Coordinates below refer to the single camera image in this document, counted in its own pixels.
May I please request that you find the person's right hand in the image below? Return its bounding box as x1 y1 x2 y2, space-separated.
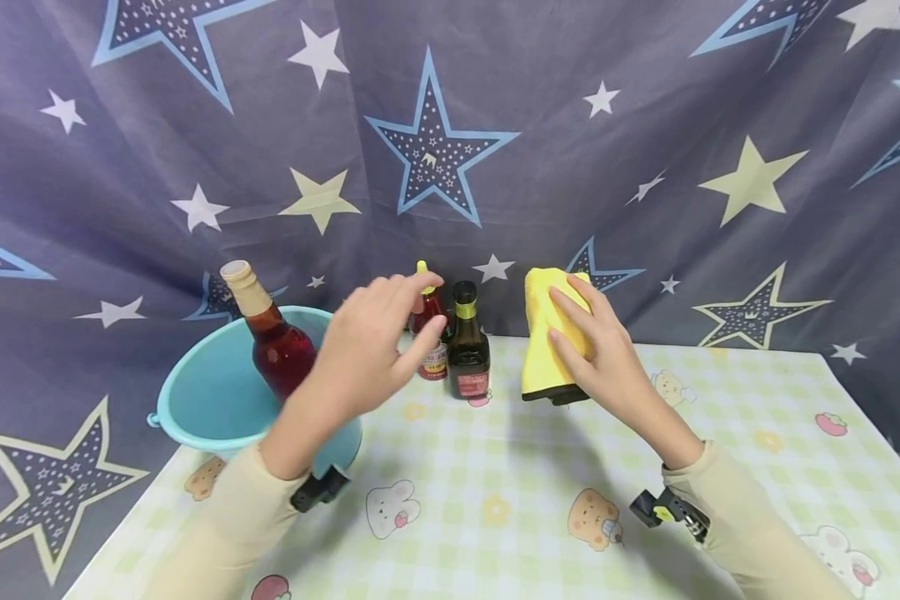
546 276 683 436

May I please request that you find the person's left forearm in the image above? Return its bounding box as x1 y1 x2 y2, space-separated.
141 412 340 600

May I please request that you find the small red yellow-capped bottle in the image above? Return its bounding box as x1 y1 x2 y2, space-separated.
407 259 452 383

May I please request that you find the yellow cleaning cloth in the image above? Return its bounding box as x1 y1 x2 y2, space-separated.
521 267 594 408

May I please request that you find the light blue plastic basin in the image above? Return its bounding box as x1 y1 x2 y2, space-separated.
147 305 363 481

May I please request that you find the person's right forearm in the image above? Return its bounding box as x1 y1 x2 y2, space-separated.
639 410 861 600

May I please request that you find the dark black-capped sauce bottle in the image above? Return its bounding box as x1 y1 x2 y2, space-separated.
447 280 493 401

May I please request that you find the red bottle with beige cap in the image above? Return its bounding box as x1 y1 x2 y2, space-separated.
218 259 319 402

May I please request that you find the person's left hand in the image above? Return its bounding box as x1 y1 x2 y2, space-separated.
286 272 450 455

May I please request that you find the black wrist band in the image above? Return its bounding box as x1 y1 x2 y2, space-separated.
290 464 353 514
629 487 712 545

